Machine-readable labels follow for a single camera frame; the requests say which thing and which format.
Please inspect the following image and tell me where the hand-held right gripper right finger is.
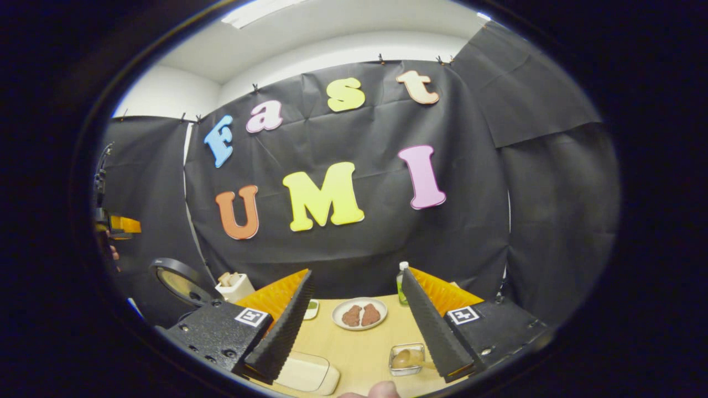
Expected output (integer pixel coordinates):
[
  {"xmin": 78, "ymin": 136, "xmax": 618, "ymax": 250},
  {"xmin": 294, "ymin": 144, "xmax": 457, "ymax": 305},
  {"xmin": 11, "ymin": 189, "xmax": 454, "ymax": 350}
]
[{"xmin": 399, "ymin": 267, "xmax": 554, "ymax": 384}]

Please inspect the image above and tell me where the green drink bottle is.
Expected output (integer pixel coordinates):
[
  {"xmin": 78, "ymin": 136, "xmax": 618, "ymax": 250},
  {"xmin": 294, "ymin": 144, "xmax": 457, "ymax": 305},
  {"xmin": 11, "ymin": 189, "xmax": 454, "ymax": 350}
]
[{"xmin": 395, "ymin": 261, "xmax": 412, "ymax": 306}]

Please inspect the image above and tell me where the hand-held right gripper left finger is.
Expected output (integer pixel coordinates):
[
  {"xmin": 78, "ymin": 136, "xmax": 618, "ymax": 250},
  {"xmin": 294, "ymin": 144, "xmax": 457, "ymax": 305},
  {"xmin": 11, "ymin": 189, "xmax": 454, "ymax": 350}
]
[{"xmin": 159, "ymin": 269, "xmax": 315, "ymax": 385}]

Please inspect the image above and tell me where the black backdrop cloth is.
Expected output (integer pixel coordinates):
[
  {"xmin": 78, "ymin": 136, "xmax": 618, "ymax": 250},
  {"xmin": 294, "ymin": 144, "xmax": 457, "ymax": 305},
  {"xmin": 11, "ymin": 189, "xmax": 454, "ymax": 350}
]
[{"xmin": 94, "ymin": 21, "xmax": 621, "ymax": 330}]

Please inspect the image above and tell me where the clear square chopstick holder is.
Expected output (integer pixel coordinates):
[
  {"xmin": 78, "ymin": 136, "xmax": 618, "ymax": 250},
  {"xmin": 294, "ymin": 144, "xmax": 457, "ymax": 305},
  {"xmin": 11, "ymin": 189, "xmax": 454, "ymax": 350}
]
[{"xmin": 388, "ymin": 343, "xmax": 427, "ymax": 378}]

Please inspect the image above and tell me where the dark grey rice cooker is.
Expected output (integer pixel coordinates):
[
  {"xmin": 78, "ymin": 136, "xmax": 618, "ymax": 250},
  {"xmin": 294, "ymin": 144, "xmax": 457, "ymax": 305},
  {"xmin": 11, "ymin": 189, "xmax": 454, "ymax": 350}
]
[{"xmin": 148, "ymin": 258, "xmax": 217, "ymax": 319}]

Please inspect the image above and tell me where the cream rectangular dish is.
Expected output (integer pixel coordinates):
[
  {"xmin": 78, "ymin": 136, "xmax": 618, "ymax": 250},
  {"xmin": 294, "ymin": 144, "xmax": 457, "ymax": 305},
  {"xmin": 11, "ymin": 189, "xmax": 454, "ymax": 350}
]
[{"xmin": 273, "ymin": 350, "xmax": 341, "ymax": 396}]

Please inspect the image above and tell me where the white utensil holder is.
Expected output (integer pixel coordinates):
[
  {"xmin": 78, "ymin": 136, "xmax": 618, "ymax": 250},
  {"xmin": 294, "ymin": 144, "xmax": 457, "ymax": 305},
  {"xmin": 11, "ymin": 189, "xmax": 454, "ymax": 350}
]
[{"xmin": 214, "ymin": 271, "xmax": 257, "ymax": 303}]

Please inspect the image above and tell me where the round white plate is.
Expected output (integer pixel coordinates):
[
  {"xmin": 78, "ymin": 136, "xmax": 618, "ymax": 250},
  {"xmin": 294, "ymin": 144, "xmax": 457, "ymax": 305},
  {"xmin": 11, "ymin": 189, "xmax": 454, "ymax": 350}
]
[{"xmin": 331, "ymin": 297, "xmax": 388, "ymax": 332}]

